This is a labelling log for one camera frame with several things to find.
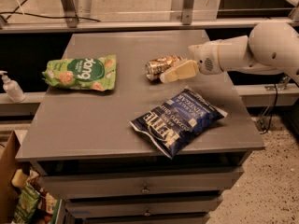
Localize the grey drawer cabinet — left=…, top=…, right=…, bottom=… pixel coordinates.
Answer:
left=17, top=30, right=263, bottom=224

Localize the green snack bag in box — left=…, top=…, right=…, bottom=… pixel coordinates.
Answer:
left=13, top=183, right=40, bottom=224

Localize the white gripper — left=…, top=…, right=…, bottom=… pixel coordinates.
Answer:
left=160, top=40, right=222, bottom=83

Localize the blue kettle chip bag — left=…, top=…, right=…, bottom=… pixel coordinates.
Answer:
left=130, top=87, right=227, bottom=159

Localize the white pump bottle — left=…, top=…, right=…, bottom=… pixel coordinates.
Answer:
left=0, top=71, right=25, bottom=103

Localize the metal bracket right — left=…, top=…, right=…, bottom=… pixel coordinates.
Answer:
left=181, top=0, right=194, bottom=25

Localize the green rice chip bag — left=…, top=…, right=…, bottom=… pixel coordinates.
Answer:
left=43, top=55, right=117, bottom=91

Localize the black cable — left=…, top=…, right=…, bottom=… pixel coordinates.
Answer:
left=0, top=0, right=102, bottom=23

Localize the orange soda can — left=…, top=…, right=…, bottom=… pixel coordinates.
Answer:
left=145, top=55, right=182, bottom=81

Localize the metal bracket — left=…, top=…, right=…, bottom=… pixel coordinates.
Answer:
left=61, top=0, right=78, bottom=28
left=181, top=0, right=194, bottom=25

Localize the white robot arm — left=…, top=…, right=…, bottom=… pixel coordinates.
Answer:
left=160, top=22, right=299, bottom=83

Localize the cardboard box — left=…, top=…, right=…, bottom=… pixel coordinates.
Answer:
left=0, top=132, right=21, bottom=224

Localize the metal bracket left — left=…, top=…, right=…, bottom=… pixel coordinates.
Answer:
left=61, top=0, right=78, bottom=28

